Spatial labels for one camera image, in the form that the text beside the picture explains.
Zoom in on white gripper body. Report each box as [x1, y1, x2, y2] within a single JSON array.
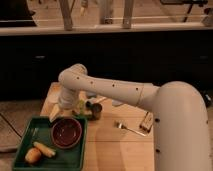
[[58, 87, 79, 110]]

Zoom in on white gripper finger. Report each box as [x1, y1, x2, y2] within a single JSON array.
[[49, 104, 61, 122]]

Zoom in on dark red bowl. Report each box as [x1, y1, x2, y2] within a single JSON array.
[[51, 118, 82, 149]]

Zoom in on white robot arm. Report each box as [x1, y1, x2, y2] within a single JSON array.
[[49, 64, 213, 171]]

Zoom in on green plastic tray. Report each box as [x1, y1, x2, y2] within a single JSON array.
[[12, 117, 87, 171]]

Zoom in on white small bowl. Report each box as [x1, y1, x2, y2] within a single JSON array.
[[47, 92, 59, 104]]

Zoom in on green toy vegetable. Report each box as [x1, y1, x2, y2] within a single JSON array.
[[73, 100, 86, 116]]

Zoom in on grey blue sponge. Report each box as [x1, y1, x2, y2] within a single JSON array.
[[86, 92, 97, 98]]

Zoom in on metal measuring cup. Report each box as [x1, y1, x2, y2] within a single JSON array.
[[86, 97, 106, 120]]

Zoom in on light blue cloth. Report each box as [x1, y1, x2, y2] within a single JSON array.
[[112, 100, 124, 107]]

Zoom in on silver fork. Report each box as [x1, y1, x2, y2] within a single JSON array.
[[115, 121, 147, 137]]

